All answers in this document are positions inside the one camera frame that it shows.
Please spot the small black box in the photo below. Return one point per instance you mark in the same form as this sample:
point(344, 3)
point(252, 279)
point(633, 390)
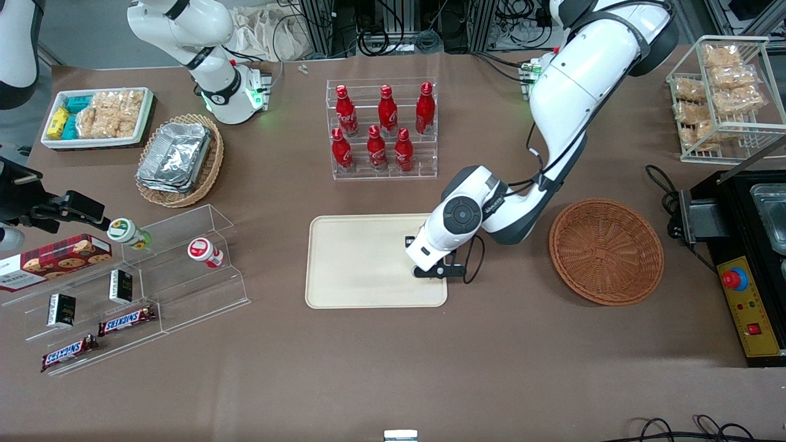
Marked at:
point(121, 286)
point(61, 310)

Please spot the yellow control panel box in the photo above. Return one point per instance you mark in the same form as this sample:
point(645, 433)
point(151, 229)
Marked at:
point(758, 313)

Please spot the beige plastic tray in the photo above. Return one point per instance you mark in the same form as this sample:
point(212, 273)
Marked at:
point(356, 264)

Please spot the red cookie box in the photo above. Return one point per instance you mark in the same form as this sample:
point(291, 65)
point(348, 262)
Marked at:
point(55, 261)

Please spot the light wicker basket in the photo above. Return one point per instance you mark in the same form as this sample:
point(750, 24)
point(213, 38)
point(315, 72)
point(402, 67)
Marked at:
point(212, 166)

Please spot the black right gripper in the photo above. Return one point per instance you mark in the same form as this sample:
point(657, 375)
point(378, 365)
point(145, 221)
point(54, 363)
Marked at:
point(17, 197)

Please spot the bagged fried snack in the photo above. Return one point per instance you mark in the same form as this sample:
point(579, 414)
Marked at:
point(703, 135)
point(721, 56)
point(732, 77)
point(689, 91)
point(692, 113)
point(740, 100)

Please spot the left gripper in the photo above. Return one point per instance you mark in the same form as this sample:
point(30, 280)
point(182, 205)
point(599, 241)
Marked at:
point(409, 240)

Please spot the red emergency stop button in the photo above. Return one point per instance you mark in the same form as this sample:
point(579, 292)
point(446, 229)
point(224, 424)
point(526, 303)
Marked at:
point(734, 279)

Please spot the green cap yogurt bottle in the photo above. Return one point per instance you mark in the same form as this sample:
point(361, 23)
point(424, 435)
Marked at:
point(126, 232)

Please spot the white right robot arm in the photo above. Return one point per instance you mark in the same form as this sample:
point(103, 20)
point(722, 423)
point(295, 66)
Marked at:
point(215, 73)

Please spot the teal snack pack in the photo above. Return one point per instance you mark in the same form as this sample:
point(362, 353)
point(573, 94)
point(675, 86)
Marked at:
point(78, 102)
point(70, 127)

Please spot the clear acrylic bottle rack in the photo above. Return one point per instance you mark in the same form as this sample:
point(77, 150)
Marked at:
point(424, 159)

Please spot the aluminium frame post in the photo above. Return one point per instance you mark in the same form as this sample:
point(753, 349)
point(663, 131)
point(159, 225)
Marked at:
point(484, 24)
point(318, 27)

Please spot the aluminium profile bar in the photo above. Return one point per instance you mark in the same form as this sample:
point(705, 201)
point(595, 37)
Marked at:
point(752, 158)

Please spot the Snickers chocolate bar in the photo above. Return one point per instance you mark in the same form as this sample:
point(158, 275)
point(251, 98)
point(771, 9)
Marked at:
point(126, 320)
point(67, 353)

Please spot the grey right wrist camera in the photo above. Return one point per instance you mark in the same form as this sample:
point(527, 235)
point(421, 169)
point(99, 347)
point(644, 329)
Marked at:
point(9, 239)

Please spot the stacked foil containers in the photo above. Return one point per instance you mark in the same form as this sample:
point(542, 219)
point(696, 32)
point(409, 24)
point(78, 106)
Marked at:
point(175, 156)

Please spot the black appliance base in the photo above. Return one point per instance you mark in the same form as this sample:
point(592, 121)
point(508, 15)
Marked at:
point(740, 245)

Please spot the red cola bottle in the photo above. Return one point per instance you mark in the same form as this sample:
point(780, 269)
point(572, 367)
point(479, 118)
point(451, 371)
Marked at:
point(341, 152)
point(425, 109)
point(376, 150)
point(403, 152)
point(387, 112)
point(346, 113)

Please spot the white rectangular snack bin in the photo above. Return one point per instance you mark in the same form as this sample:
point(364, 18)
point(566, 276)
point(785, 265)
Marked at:
point(52, 140)

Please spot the clear rice cracker bag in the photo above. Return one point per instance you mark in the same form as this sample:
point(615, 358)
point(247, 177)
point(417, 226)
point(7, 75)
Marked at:
point(123, 101)
point(104, 124)

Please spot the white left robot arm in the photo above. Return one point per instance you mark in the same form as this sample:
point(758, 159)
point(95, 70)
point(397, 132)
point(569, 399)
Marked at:
point(577, 86)

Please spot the red cap yogurt bottle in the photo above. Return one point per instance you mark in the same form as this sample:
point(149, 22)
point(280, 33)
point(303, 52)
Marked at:
point(204, 252)

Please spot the clear acrylic stepped shelf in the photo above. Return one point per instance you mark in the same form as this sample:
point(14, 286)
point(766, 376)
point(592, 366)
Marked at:
point(184, 288)

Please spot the yellow snack pack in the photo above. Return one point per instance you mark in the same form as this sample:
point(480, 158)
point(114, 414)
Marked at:
point(58, 121)

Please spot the white cloth bag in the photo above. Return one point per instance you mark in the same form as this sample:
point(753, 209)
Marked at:
point(264, 34)

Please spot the brown wicker basket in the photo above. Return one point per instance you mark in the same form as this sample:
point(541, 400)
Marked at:
point(605, 252)

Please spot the clear rectangular pan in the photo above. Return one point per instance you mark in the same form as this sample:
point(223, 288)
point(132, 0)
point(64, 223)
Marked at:
point(770, 215)

